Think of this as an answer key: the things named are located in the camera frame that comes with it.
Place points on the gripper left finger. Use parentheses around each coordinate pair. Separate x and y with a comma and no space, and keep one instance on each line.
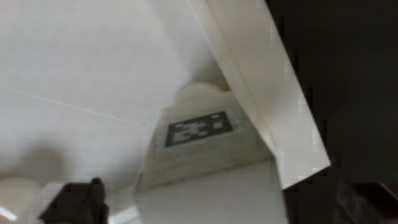
(77,206)

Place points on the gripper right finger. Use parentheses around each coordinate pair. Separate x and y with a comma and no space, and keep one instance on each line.
(367,203)

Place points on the white table leg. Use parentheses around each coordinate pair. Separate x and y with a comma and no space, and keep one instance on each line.
(209,181)

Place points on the white square tabletop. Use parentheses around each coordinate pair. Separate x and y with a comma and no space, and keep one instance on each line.
(99,58)

